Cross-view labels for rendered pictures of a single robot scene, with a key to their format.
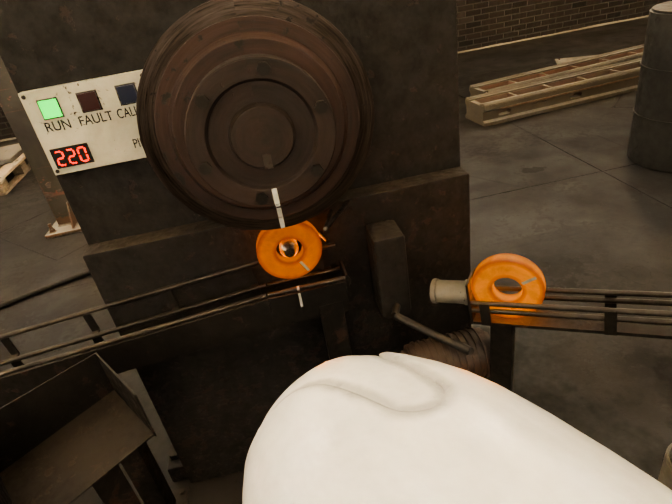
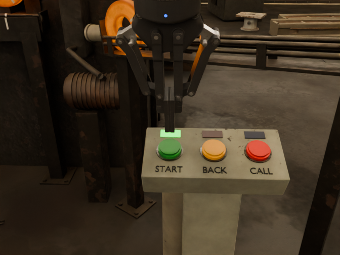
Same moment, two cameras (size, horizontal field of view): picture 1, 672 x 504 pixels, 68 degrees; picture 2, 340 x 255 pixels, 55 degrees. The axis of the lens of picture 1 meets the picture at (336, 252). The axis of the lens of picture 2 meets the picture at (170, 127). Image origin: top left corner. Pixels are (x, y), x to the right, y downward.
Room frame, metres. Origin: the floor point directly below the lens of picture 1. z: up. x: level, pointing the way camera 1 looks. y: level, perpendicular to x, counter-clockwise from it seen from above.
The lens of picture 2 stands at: (-0.12, -0.62, 0.90)
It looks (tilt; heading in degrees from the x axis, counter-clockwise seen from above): 28 degrees down; 7
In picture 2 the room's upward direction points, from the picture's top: straight up
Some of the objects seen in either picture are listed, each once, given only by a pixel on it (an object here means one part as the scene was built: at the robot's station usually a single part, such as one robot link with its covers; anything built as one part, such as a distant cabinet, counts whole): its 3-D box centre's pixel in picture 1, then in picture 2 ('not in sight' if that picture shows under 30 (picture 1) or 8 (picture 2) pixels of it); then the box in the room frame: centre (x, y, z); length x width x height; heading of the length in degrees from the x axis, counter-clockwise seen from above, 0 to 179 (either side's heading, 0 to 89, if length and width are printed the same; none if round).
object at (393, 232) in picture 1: (388, 269); (76, 22); (1.06, -0.12, 0.68); 0.11 x 0.08 x 0.24; 5
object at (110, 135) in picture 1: (99, 123); not in sight; (1.11, 0.46, 1.15); 0.26 x 0.02 x 0.18; 95
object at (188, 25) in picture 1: (260, 121); not in sight; (1.03, 0.11, 1.11); 0.47 x 0.06 x 0.47; 95
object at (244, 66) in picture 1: (262, 134); not in sight; (0.93, 0.10, 1.11); 0.28 x 0.06 x 0.28; 95
